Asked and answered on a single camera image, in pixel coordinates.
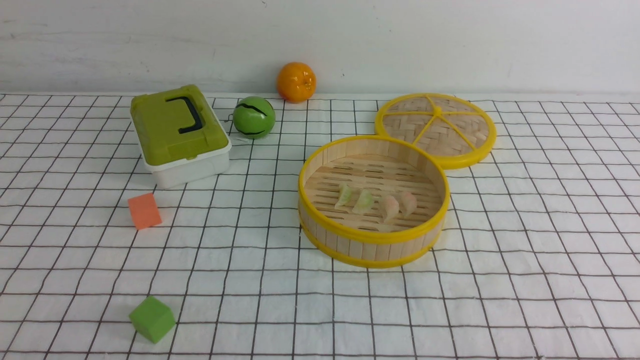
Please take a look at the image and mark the pink translucent dumpling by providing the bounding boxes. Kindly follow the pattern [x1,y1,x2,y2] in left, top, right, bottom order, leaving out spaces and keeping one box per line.
[380,194,400,223]
[400,191,418,218]

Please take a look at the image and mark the bamboo steamer tray yellow rims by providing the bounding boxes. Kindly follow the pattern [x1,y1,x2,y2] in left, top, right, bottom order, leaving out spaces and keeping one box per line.
[297,135,450,268]

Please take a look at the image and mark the woven bamboo steamer lid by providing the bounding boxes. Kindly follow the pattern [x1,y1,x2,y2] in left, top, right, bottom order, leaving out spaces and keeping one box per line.
[374,93,498,170]

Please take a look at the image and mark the green translucent dumpling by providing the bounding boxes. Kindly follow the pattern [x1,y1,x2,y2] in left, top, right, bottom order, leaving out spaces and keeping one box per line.
[334,183,352,209]
[352,189,375,215]

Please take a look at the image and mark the green ball black stripes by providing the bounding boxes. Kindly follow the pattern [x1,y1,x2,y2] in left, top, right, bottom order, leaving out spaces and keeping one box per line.
[231,96,275,139]

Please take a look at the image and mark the orange fruit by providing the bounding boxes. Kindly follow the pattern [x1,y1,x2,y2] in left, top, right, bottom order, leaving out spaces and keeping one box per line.
[276,62,317,103]

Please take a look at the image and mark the green lid white storage box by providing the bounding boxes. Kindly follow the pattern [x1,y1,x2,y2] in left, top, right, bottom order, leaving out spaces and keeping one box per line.
[129,84,233,189]

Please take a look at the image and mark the orange foam cube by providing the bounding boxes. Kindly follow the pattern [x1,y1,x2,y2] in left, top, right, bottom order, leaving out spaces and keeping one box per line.
[127,193,163,231]

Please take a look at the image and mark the green foam cube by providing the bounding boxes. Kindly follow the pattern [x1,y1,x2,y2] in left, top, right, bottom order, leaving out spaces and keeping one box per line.
[128,295,176,344]

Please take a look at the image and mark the white black grid tablecloth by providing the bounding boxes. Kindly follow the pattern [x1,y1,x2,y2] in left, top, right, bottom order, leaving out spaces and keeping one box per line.
[0,93,640,360]

